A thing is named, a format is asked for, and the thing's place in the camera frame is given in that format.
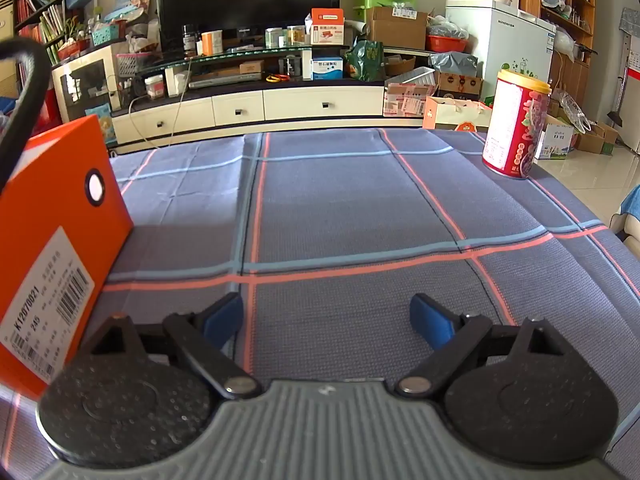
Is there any red plastic basket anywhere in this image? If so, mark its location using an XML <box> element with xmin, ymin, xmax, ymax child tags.
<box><xmin>426</xmin><ymin>34</ymin><xmax>468</xmax><ymax>53</ymax></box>

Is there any green printed bag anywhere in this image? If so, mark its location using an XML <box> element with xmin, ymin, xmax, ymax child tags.
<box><xmin>345</xmin><ymin>40</ymin><xmax>386</xmax><ymax>82</ymax></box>

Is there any red printed can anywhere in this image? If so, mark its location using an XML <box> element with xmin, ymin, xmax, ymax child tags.
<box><xmin>482</xmin><ymin>69</ymin><xmax>553</xmax><ymax>180</ymax></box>

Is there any black curved bar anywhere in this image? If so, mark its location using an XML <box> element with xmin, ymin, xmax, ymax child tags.
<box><xmin>0</xmin><ymin>39</ymin><xmax>53</xmax><ymax>191</ymax></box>

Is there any white printed cardboard box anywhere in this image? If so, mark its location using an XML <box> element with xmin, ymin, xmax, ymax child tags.
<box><xmin>535</xmin><ymin>115</ymin><xmax>576</xmax><ymax>161</ymax></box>

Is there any clear plastic tray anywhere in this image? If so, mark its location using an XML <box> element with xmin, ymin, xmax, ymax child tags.
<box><xmin>552</xmin><ymin>89</ymin><xmax>598</xmax><ymax>133</ymax></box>

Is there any grey checked tablecloth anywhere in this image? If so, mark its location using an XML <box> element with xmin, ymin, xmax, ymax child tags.
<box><xmin>0</xmin><ymin>127</ymin><xmax>640</xmax><ymax>480</ymax></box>

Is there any orange cardboard box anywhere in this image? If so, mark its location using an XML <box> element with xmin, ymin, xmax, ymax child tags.
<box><xmin>0</xmin><ymin>114</ymin><xmax>135</xmax><ymax>402</ymax></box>

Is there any wall calendar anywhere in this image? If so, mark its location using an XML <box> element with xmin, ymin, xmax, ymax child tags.
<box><xmin>617</xmin><ymin>7</ymin><xmax>640</xmax><ymax>81</ymax></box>

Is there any colourful picture book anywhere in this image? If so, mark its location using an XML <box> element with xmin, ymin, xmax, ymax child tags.
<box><xmin>85</xmin><ymin>104</ymin><xmax>119</xmax><ymax>144</ymax></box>

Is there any dark bookshelf with books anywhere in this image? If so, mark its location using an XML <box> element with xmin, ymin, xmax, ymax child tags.
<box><xmin>12</xmin><ymin>0</ymin><xmax>86</xmax><ymax>66</ymax></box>

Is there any white small fridge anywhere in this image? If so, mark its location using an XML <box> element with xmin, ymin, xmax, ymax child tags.
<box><xmin>444</xmin><ymin>0</ymin><xmax>557</xmax><ymax>106</ymax></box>

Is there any pink gift box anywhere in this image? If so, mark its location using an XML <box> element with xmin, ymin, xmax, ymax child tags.
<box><xmin>422</xmin><ymin>96</ymin><xmax>493</xmax><ymax>132</ymax></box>

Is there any wooden shelf unit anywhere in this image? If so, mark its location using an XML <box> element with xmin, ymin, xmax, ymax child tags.
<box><xmin>520</xmin><ymin>0</ymin><xmax>598</xmax><ymax>106</ymax></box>

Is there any blue and white box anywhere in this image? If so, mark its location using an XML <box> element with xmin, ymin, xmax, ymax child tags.
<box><xmin>311</xmin><ymin>56</ymin><xmax>345</xmax><ymax>81</ymax></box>

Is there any pink and white carton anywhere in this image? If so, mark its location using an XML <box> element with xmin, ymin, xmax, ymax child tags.
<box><xmin>382</xmin><ymin>82</ymin><xmax>438</xmax><ymax>118</ymax></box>

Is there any lavender plastic basket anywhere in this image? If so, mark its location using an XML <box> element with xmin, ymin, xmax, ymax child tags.
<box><xmin>116</xmin><ymin>51</ymin><xmax>151</xmax><ymax>73</ymax></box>

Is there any open brown cardboard box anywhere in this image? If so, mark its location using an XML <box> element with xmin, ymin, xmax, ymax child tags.
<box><xmin>575</xmin><ymin>122</ymin><xmax>621</xmax><ymax>156</ymax></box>

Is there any teal plastic basket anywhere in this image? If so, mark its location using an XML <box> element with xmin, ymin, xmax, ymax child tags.
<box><xmin>90</xmin><ymin>22</ymin><xmax>121</xmax><ymax>47</ymax></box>

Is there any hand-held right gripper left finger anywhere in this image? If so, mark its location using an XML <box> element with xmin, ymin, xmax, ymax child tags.
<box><xmin>75</xmin><ymin>291</ymin><xmax>263</xmax><ymax>401</ymax></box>

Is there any white cable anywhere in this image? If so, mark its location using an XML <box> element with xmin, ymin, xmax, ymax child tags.
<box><xmin>129</xmin><ymin>72</ymin><xmax>192</xmax><ymax>147</ymax></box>

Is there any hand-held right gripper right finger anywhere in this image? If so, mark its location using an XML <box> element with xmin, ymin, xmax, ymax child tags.
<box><xmin>395</xmin><ymin>293</ymin><xmax>581</xmax><ymax>402</ymax></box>

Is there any white tv stand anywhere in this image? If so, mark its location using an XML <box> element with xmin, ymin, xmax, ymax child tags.
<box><xmin>110</xmin><ymin>42</ymin><xmax>436</xmax><ymax>153</ymax></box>

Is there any white glass-door cabinet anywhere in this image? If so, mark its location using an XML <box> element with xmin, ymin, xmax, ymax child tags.
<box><xmin>50</xmin><ymin>42</ymin><xmax>131</xmax><ymax>128</ymax></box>

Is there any orange and white medicine box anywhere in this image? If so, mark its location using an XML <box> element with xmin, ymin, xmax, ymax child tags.
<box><xmin>310</xmin><ymin>8</ymin><xmax>346</xmax><ymax>46</ymax></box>

